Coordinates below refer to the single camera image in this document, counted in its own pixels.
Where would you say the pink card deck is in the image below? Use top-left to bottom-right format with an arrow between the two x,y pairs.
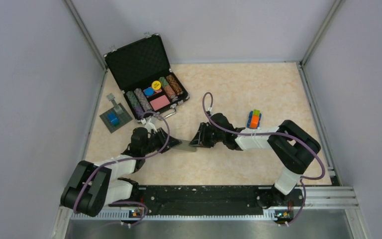
150,95 -> 171,111

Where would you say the grey lego plate with bricks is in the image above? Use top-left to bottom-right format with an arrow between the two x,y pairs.
99,93 -> 132,133

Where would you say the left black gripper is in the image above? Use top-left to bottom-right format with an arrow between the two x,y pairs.
142,127 -> 182,155

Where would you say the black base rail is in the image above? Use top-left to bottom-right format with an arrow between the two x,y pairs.
129,185 -> 304,220

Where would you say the black poker chip case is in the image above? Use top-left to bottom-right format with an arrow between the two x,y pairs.
104,33 -> 190,121

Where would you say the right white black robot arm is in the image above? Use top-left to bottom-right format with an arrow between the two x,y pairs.
189,113 -> 321,205

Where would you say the white remote control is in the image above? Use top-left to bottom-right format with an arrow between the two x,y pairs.
172,139 -> 197,152

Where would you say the yellow poker chip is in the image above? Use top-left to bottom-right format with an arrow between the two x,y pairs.
151,80 -> 162,91

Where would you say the brown poker chip stack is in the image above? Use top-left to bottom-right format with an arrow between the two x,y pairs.
166,74 -> 184,96

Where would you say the purple green poker chip stack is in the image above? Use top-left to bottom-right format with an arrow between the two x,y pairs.
126,88 -> 153,120

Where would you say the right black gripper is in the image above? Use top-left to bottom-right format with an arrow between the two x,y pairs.
190,122 -> 225,148

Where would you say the blue poker chip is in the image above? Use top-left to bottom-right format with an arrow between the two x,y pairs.
143,87 -> 155,97

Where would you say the colourful toy block car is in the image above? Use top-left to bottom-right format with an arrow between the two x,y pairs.
246,109 -> 262,129

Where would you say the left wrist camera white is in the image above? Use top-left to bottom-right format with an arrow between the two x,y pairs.
142,117 -> 158,133

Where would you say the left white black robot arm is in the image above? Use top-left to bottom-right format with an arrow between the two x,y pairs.
60,127 -> 182,217

